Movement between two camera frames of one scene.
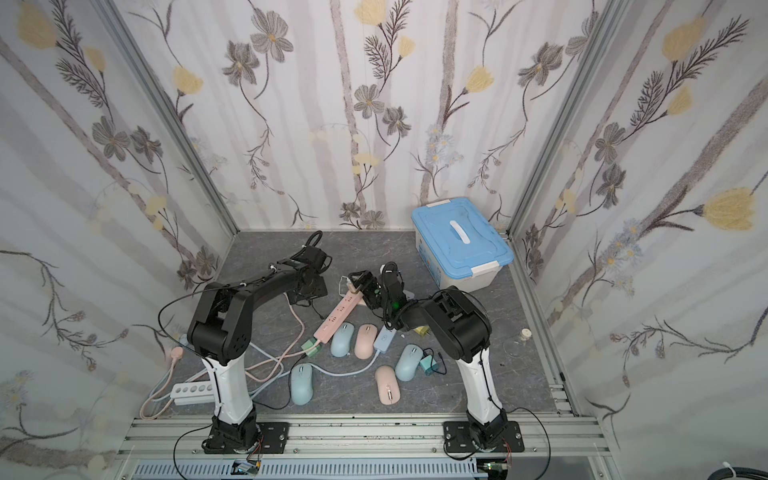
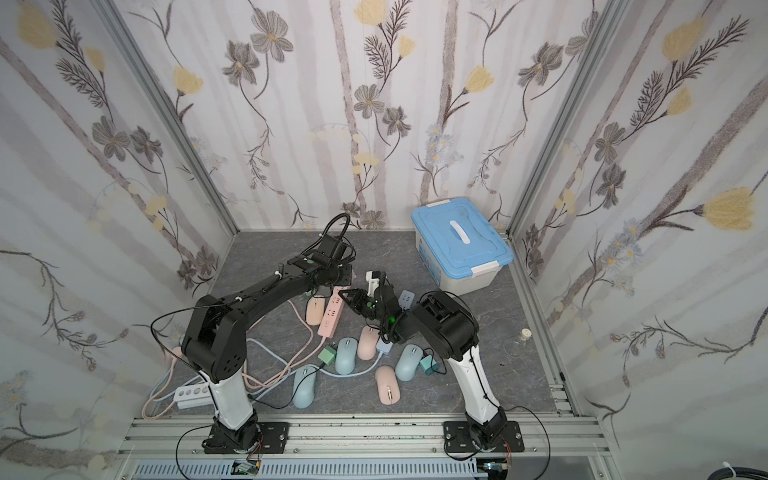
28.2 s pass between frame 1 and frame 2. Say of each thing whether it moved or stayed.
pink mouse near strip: stayed
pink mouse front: stayed
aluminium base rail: stayed
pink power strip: moved
